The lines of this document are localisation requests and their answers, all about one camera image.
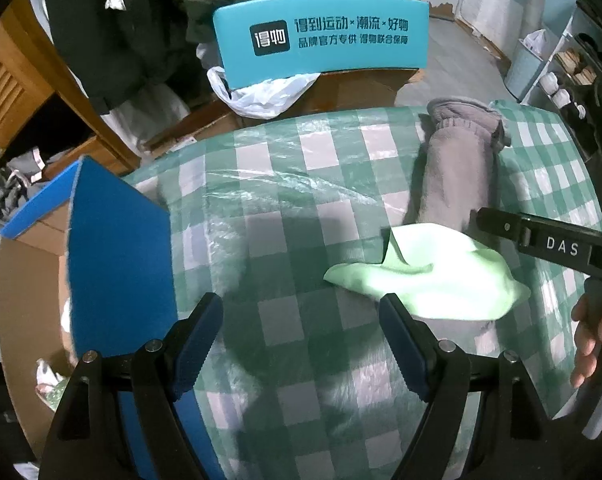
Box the translucent plastic bag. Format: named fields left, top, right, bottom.
left=101, top=82, right=192, bottom=156

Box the sparkly green pouch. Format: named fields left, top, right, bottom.
left=43, top=380, right=74, bottom=413

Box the brown cardboard box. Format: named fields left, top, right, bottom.
left=143, top=67, right=424, bottom=161

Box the white storage shelf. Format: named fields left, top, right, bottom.
left=531, top=0, right=602, bottom=161

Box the blue cardboard box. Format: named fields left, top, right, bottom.
left=0, top=156, right=212, bottom=480

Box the green checked tablecloth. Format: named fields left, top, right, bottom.
left=121, top=100, right=602, bottom=480

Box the person's right hand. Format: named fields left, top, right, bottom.
left=571, top=292, right=602, bottom=388

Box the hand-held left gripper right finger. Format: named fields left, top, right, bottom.
left=378, top=292, right=564, bottom=480

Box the black jacket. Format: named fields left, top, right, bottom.
left=41, top=0, right=207, bottom=116

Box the white plastic bag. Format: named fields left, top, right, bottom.
left=207, top=66, right=322, bottom=120

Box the light green cloth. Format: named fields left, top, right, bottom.
left=323, top=222, right=532, bottom=322

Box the wooden louvered cabinet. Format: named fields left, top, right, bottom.
left=0, top=0, right=142, bottom=176

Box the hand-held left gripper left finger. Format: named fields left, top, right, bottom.
left=38, top=292, right=225, bottom=480

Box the light blue trash bin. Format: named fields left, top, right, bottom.
left=504, top=30, right=549, bottom=103

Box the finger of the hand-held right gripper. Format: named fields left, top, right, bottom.
left=476, top=207, right=602, bottom=275

